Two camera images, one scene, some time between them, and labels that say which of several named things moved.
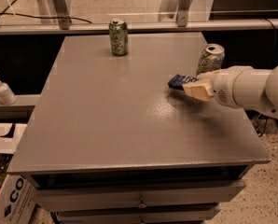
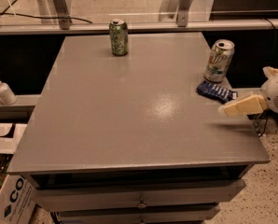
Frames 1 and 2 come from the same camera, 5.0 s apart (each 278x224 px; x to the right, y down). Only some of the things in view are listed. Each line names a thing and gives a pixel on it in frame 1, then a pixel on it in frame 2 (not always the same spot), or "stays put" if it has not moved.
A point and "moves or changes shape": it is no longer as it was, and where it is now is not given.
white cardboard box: x=15 y=203 stays put
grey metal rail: x=140 y=27 stays put
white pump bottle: x=4 y=91 stays put
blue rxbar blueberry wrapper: x=178 y=80 moves or changes shape
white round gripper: x=223 y=86 to x=276 y=92
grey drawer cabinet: x=109 y=142 stays put
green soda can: x=118 y=35 stays put
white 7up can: x=212 y=58 moves or changes shape
